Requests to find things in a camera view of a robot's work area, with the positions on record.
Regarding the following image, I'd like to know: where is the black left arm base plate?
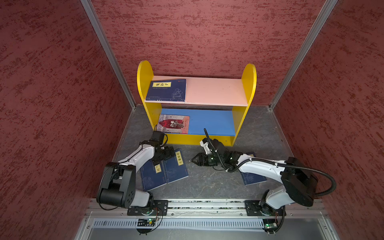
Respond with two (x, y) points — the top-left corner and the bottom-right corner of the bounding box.
(127, 199), (169, 217)

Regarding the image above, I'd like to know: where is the left controller circuit board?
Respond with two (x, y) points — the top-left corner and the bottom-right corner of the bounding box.
(137, 219), (157, 228)

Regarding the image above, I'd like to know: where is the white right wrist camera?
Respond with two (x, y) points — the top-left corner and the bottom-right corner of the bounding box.
(200, 138), (212, 155)

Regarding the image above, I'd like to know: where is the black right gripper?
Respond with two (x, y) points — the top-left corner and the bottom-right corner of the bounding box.
(191, 152), (224, 167)

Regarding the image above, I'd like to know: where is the red Hamlet picture book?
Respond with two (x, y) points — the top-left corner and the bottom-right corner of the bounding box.
(156, 114), (190, 134)

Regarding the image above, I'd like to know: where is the right controller circuit board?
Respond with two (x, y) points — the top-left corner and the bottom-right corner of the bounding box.
(263, 219), (278, 232)

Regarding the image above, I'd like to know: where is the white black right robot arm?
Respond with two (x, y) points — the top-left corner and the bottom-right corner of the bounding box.
(191, 138), (318, 215)

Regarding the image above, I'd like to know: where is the yellow pink blue bookshelf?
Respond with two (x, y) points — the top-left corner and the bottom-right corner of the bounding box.
(137, 61), (257, 147)

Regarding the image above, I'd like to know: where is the right aluminium corner profile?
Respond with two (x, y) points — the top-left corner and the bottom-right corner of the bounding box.
(269, 0), (338, 112)

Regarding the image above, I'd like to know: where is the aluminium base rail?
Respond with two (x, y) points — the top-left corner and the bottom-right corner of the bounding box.
(85, 197), (328, 218)

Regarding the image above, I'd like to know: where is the controller circuit board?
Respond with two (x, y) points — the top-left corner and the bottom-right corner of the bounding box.
(137, 219), (157, 228)
(263, 219), (278, 232)

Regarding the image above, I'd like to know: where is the blue book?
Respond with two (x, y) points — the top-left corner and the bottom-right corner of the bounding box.
(241, 172), (267, 186)
(140, 161), (167, 192)
(146, 79), (187, 102)
(163, 149), (189, 184)

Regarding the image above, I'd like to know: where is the aluminium corner profile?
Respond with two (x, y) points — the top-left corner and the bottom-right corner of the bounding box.
(81, 0), (136, 110)
(269, 0), (338, 112)

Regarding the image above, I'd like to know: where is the black corrugated cable conduit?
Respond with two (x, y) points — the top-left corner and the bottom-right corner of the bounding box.
(203, 128), (337, 198)

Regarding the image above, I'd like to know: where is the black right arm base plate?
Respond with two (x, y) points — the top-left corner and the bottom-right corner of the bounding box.
(245, 200), (286, 217)

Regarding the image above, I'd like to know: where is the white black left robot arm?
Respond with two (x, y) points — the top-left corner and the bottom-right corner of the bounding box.
(96, 131), (176, 215)

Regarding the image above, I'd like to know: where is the left aluminium corner profile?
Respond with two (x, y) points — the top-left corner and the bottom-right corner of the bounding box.
(81, 0), (136, 110)

